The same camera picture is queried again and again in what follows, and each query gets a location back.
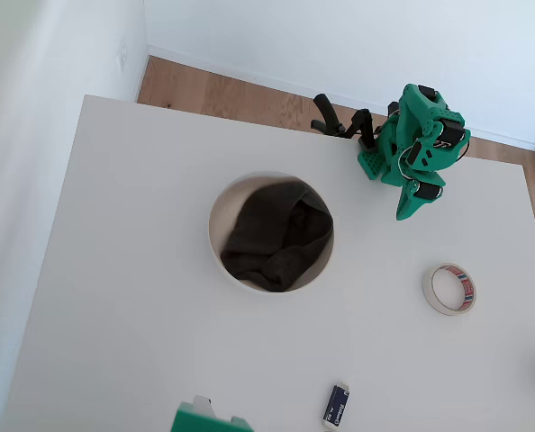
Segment dark grey cloth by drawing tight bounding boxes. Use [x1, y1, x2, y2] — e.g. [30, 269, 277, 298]
[220, 180, 334, 293]

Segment green white plastic part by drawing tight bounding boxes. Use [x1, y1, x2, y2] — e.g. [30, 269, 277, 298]
[171, 394, 255, 432]

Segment blue white eraser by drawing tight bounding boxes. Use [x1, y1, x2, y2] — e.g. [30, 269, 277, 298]
[321, 382, 352, 428]

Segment white masking tape roll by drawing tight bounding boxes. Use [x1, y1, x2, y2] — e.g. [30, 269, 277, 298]
[421, 263, 477, 316]

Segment white bowl with black cloth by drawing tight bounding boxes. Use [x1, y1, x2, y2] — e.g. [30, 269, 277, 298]
[207, 170, 336, 294]

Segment black table clamp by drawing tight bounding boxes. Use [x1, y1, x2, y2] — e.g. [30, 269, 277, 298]
[310, 93, 381, 152]

